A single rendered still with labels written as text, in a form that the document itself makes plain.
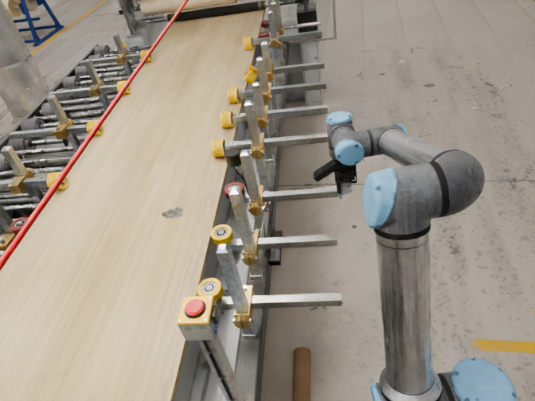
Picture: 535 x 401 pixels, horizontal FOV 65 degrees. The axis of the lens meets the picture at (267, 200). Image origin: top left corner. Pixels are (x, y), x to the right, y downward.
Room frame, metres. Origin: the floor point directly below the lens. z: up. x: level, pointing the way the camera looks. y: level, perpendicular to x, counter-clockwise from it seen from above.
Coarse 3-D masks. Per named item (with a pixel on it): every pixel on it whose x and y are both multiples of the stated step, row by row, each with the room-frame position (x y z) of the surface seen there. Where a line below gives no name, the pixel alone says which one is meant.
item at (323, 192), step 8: (264, 192) 1.36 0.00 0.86; (272, 192) 1.35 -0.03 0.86; (280, 192) 1.34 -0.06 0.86; (288, 192) 1.33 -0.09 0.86; (296, 192) 1.32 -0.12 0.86; (304, 192) 1.31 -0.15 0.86; (312, 192) 1.30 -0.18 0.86; (320, 192) 1.29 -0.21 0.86; (328, 192) 1.28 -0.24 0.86; (336, 192) 1.27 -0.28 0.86; (248, 200) 1.34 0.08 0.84; (264, 200) 1.33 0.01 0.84; (272, 200) 1.32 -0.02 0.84; (280, 200) 1.32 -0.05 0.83
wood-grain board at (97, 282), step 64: (192, 64) 2.78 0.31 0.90; (128, 128) 2.07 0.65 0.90; (192, 128) 1.93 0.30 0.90; (64, 192) 1.59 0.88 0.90; (128, 192) 1.49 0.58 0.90; (192, 192) 1.40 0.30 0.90; (64, 256) 1.17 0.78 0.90; (128, 256) 1.10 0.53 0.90; (192, 256) 1.04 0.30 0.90; (0, 320) 0.92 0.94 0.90; (64, 320) 0.87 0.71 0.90; (128, 320) 0.82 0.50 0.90; (0, 384) 0.69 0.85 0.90; (64, 384) 0.65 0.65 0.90; (128, 384) 0.61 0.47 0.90
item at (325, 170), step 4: (332, 160) 1.30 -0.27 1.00; (328, 164) 1.29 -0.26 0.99; (332, 164) 1.28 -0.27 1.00; (336, 164) 1.26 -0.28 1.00; (320, 168) 1.31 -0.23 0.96; (324, 168) 1.29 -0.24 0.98; (328, 168) 1.27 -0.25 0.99; (332, 168) 1.26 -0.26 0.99; (336, 168) 1.26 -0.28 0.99; (316, 172) 1.29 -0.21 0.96; (320, 172) 1.28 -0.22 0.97; (324, 172) 1.27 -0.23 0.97; (328, 172) 1.27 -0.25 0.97; (332, 172) 1.26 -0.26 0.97; (316, 176) 1.27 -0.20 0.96; (320, 176) 1.27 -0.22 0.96; (324, 176) 1.27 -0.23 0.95; (316, 180) 1.27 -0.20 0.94; (320, 180) 1.27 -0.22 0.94
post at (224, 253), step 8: (224, 248) 0.81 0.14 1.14; (224, 256) 0.80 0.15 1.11; (232, 256) 0.83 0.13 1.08; (224, 264) 0.81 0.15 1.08; (232, 264) 0.81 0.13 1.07; (224, 272) 0.81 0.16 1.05; (232, 272) 0.80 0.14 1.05; (232, 280) 0.80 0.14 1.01; (240, 280) 0.83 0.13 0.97; (232, 288) 0.81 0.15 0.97; (240, 288) 0.81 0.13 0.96; (232, 296) 0.81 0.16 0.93; (240, 296) 0.80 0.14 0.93; (240, 304) 0.80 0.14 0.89; (240, 312) 0.81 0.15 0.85; (248, 328) 0.80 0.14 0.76
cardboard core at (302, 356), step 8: (296, 352) 1.08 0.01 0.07; (304, 352) 1.07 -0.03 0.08; (296, 360) 1.04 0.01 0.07; (304, 360) 1.03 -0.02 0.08; (296, 368) 1.00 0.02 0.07; (304, 368) 0.99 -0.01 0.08; (296, 376) 0.96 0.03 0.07; (304, 376) 0.95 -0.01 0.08; (296, 384) 0.92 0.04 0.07; (304, 384) 0.91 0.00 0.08; (296, 392) 0.89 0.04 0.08; (304, 392) 0.88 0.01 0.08; (296, 400) 0.85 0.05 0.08; (304, 400) 0.84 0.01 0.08
